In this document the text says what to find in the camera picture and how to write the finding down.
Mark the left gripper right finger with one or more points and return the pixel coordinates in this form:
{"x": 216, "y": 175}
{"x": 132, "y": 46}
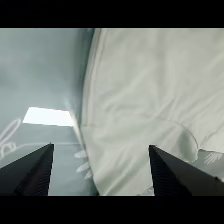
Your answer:
{"x": 178, "y": 176}

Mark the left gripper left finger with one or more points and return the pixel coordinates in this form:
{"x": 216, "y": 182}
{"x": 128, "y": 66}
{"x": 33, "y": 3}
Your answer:
{"x": 31, "y": 173}

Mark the pale green shirt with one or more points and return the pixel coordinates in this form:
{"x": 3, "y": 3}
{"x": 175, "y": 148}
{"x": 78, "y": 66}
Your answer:
{"x": 146, "y": 100}

